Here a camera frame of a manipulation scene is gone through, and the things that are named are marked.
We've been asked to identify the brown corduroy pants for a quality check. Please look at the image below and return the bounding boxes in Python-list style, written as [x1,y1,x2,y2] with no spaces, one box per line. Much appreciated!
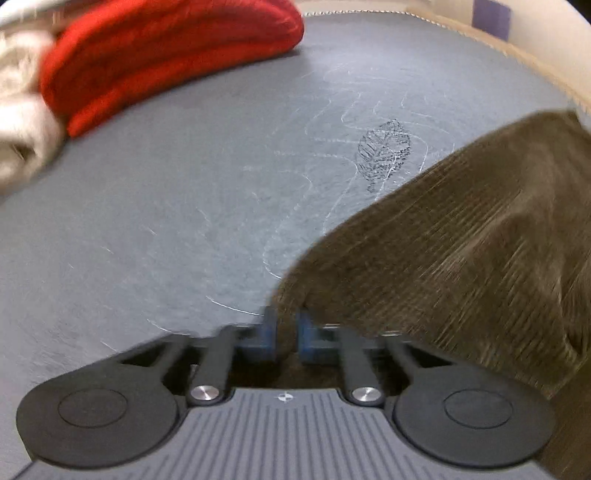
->
[231,110,591,480]

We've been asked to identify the purple folded mat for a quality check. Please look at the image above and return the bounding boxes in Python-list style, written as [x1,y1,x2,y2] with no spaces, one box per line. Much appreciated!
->
[472,0,511,41]

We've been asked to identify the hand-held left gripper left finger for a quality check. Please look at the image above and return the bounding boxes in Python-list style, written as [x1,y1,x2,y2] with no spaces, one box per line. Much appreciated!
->
[117,307,280,408]

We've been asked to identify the red folded blanket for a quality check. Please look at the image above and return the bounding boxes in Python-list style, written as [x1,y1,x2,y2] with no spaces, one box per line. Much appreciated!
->
[39,0,305,138]

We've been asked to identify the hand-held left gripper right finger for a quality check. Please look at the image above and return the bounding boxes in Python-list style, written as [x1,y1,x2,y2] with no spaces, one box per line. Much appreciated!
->
[295,310,455,408]

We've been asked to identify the cream fleece blanket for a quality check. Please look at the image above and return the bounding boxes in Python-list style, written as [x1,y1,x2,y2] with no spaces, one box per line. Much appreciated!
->
[0,0,65,195]

